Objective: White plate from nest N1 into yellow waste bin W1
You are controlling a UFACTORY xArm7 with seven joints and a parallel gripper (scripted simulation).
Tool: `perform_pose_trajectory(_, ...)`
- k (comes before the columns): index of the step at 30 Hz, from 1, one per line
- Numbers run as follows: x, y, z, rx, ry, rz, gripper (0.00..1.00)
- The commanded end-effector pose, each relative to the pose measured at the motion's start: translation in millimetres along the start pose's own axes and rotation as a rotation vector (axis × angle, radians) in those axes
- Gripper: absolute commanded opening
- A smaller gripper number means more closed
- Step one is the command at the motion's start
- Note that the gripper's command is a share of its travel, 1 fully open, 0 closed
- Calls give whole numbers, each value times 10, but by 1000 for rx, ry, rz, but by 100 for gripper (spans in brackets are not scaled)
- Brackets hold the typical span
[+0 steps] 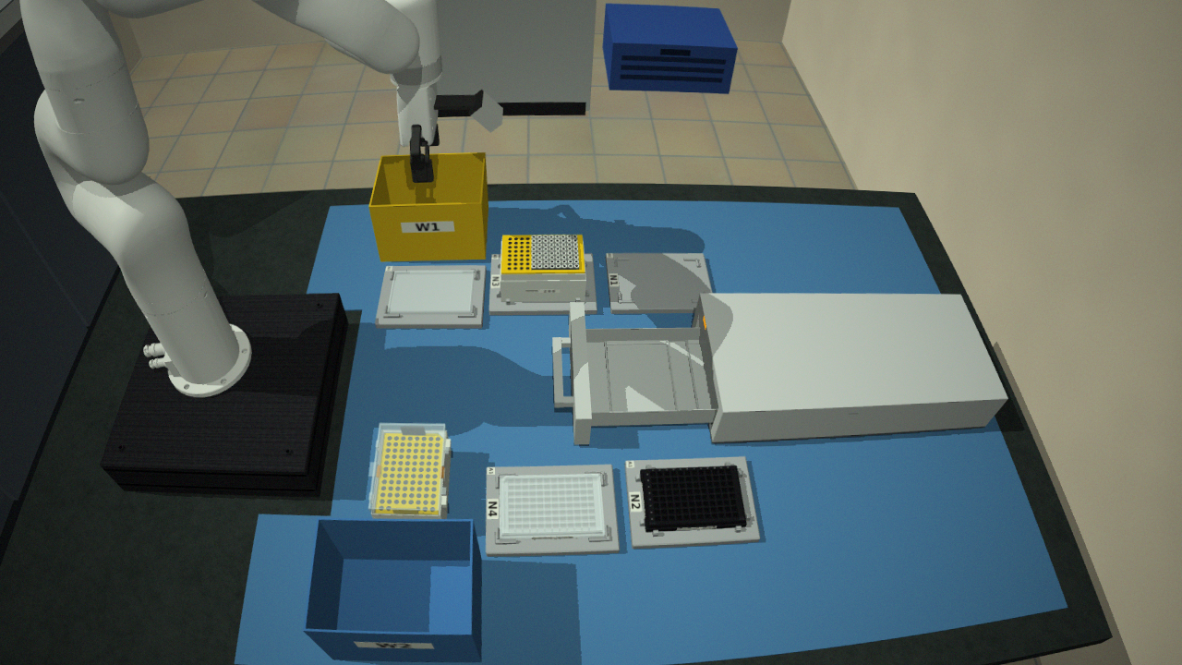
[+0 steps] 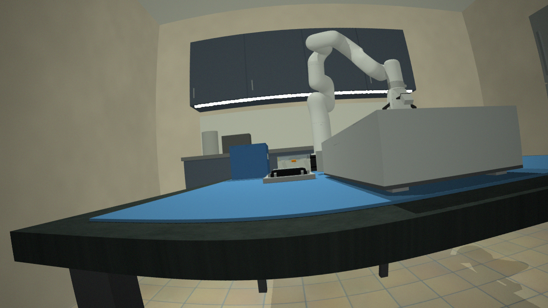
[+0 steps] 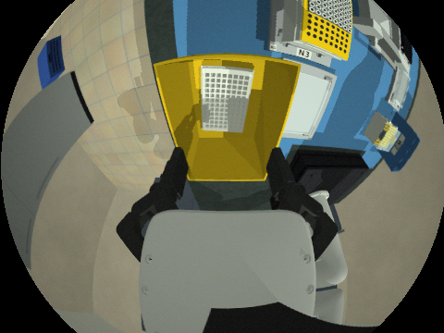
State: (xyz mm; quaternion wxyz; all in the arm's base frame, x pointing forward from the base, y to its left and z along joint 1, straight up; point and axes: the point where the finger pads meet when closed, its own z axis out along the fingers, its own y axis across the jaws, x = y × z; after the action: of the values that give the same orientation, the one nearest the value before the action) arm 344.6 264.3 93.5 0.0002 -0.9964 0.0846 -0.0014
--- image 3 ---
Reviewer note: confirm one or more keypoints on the yellow open-top bin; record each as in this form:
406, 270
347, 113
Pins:
223, 155

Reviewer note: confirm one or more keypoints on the blue open-top bin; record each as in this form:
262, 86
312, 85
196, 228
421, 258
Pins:
401, 151

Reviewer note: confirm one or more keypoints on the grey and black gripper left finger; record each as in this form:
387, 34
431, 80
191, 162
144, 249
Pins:
162, 196

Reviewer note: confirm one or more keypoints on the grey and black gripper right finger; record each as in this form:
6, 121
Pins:
284, 187

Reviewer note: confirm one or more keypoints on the blue bench mat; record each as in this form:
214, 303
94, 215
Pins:
361, 88

